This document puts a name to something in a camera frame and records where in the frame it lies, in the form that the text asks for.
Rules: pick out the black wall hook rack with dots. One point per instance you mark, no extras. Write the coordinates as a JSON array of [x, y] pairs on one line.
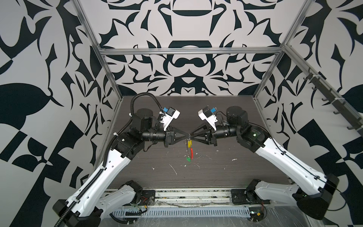
[[332, 97]]

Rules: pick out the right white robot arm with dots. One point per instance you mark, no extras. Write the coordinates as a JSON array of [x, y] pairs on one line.
[[312, 191]]

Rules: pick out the white slotted cable duct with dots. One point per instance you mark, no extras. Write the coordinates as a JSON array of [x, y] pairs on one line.
[[193, 212]]

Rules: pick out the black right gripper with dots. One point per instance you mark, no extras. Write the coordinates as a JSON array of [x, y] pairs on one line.
[[212, 136]]

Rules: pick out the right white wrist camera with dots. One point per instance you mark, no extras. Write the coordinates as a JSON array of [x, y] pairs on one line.
[[209, 115]]

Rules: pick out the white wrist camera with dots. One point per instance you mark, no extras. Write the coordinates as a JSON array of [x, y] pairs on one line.
[[209, 115], [168, 114]]

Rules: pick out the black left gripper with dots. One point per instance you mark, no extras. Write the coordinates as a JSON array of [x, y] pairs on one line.
[[168, 136]]

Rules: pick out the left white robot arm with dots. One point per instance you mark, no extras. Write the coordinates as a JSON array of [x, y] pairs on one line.
[[148, 122]]

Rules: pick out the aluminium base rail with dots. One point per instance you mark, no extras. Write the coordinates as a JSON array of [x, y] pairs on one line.
[[167, 196]]

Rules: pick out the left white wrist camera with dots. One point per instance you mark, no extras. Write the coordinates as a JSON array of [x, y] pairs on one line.
[[168, 114]]

